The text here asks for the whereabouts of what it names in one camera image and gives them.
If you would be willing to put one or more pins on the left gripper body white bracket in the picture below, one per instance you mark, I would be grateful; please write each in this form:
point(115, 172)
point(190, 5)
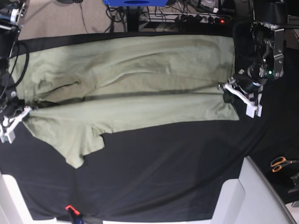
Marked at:
point(247, 86)

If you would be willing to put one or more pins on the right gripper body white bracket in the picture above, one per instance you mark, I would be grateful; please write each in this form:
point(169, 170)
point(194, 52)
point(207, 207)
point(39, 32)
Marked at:
point(13, 112)

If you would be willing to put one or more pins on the light green T-shirt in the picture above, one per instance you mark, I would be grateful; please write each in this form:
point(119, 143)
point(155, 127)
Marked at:
point(84, 91)

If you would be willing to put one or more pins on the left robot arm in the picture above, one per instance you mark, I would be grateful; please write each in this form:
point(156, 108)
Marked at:
point(266, 29)

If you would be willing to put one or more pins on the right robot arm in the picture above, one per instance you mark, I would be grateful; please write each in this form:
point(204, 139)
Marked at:
point(12, 16)

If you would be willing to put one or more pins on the white chair armrest left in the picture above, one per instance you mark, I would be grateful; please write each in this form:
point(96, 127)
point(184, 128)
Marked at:
point(13, 209)

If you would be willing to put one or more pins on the white chair armrest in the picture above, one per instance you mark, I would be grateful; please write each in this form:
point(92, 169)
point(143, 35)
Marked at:
point(13, 209)
point(250, 199)

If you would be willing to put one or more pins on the black table cloth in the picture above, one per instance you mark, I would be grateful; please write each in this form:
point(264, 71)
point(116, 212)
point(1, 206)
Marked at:
point(166, 173)

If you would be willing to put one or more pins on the white chair armrest right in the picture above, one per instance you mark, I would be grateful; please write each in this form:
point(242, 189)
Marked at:
point(250, 199)

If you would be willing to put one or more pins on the red black clamp front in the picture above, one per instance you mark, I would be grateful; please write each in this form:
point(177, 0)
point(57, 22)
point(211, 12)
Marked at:
point(75, 216)

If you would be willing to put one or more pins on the blue plastic box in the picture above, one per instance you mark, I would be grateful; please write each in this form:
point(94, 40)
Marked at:
point(133, 3)

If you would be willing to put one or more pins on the orange handled scissors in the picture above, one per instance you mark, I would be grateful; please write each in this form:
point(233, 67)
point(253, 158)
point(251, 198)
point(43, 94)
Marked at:
point(281, 162)

